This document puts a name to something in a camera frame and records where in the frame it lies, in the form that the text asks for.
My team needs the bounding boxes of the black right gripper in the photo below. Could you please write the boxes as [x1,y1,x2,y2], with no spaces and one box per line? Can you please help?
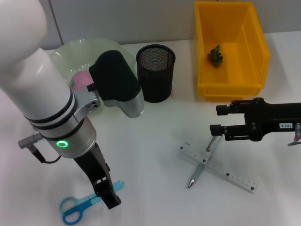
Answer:
[209,97,301,142]

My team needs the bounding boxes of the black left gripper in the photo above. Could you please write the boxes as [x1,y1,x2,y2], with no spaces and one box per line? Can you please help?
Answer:
[72,142,122,210]

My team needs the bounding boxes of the blue plastic scissors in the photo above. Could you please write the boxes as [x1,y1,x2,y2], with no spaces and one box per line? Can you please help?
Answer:
[58,180,125,225]

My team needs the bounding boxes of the white grey ballpoint pen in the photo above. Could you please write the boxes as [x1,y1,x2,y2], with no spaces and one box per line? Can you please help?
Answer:
[185,135,223,190]

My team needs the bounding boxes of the transparent plastic ruler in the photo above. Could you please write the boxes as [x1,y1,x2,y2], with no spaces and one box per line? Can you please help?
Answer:
[180,141,259,194]

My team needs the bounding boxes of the green toy frog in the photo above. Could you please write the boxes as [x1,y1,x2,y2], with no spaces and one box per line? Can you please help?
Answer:
[206,45,224,67]

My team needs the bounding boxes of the pink peach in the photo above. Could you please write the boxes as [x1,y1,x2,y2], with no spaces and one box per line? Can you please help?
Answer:
[70,70,94,91]

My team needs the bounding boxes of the black mesh pen holder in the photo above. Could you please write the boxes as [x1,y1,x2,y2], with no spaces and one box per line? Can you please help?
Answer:
[135,44,176,103]

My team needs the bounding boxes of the pale green glass fruit plate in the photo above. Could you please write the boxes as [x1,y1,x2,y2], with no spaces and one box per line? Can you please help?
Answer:
[49,38,138,95]

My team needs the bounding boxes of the yellow plastic bin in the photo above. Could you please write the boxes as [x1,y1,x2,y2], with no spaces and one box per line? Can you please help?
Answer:
[194,1,271,101]

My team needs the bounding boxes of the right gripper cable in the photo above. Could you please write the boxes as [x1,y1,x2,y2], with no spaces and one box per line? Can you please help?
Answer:
[287,122,301,146]

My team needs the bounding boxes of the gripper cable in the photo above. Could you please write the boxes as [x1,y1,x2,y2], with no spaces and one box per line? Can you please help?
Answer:
[18,133,62,164]
[287,122,301,146]

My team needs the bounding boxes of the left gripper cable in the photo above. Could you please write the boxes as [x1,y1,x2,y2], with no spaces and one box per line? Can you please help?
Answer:
[18,133,62,164]

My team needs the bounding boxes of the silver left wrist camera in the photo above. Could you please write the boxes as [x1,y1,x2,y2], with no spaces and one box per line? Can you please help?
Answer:
[71,49,144,118]

